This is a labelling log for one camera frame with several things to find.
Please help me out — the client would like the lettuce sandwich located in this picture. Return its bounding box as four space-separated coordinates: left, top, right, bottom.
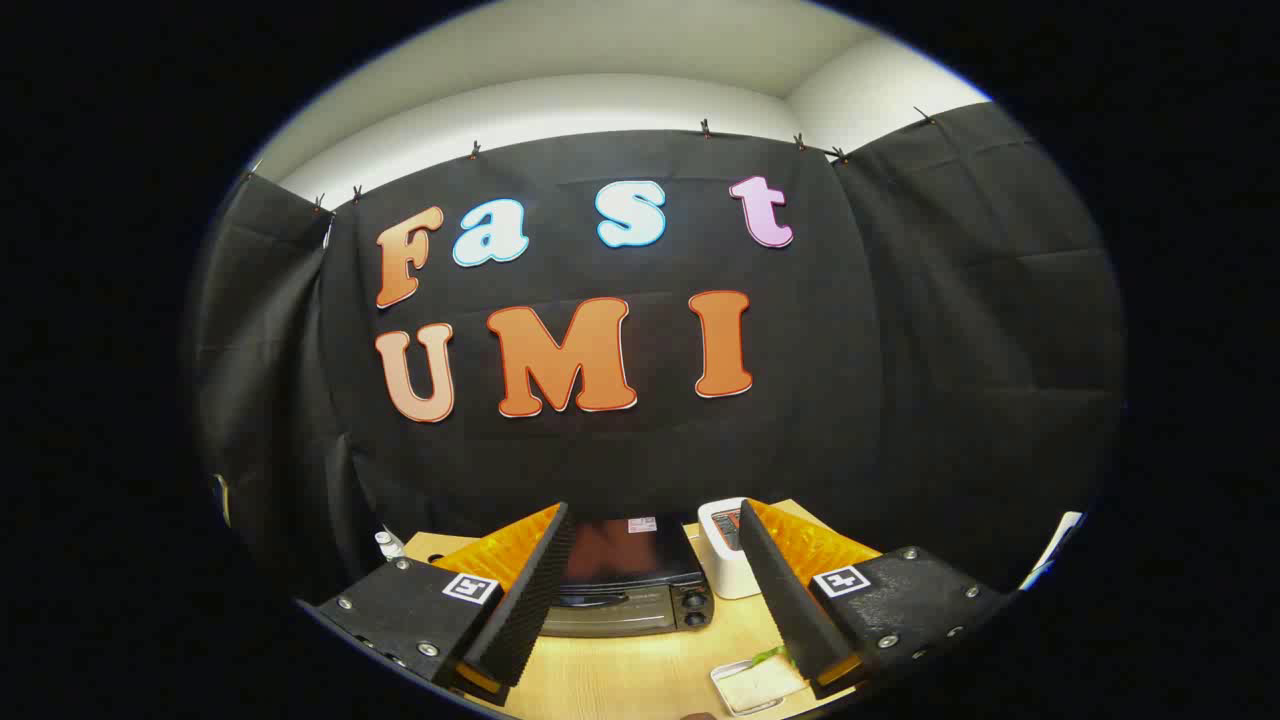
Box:
724 645 807 703

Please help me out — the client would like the black toaster oven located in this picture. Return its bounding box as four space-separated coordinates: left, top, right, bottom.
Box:
540 516 716 639

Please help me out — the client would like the white pop-up toaster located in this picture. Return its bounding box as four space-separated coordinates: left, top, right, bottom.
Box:
697 497 766 601

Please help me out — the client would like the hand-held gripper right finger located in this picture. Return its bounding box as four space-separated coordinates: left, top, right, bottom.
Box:
738 498 1006 701

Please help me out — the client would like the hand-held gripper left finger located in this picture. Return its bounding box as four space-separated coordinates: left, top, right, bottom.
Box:
298 502 577 707

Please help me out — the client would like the black backdrop cloth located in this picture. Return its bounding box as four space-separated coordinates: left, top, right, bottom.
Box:
190 100 1129 601

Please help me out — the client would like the white rectangular plate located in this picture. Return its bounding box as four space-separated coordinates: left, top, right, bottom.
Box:
709 650 811 717

